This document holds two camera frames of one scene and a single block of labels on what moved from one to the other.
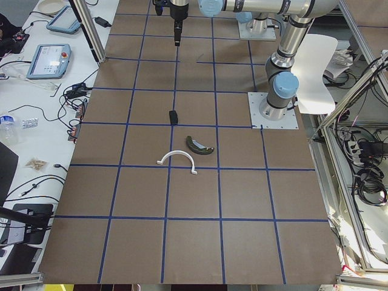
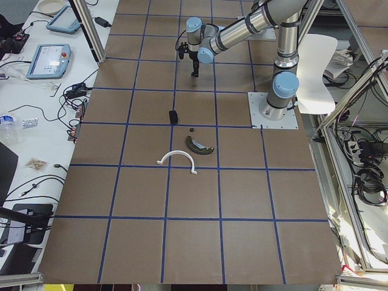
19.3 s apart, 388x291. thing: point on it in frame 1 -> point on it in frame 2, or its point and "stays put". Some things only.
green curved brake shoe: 198,148 stays put
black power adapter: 101,22 stays put
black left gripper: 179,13 -> 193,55
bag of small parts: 36,163 stays put
